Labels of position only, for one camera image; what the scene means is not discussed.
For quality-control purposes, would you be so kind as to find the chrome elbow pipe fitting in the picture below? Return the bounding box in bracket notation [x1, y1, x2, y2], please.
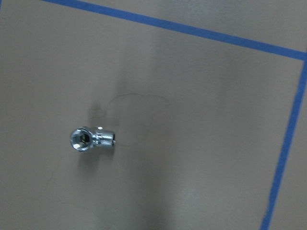
[70, 126, 116, 152]

